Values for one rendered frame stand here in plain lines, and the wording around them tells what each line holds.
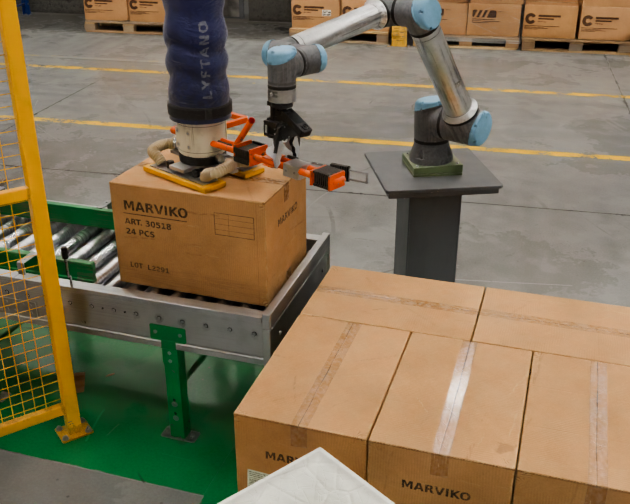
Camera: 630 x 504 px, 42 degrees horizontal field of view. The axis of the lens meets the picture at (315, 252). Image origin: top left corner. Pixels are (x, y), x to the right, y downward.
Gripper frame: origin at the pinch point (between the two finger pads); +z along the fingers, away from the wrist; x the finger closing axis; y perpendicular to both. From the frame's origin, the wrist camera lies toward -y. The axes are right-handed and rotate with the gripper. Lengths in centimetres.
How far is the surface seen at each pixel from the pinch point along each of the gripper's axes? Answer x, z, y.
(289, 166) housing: 3.7, -0.8, -4.5
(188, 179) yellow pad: 13.8, 10.7, 34.6
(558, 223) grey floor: -251, 106, 18
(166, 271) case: 21, 46, 41
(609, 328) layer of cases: -62, 53, -91
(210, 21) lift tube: 3, -42, 32
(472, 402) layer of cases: 4, 54, -79
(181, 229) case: 18.7, 28.0, 34.2
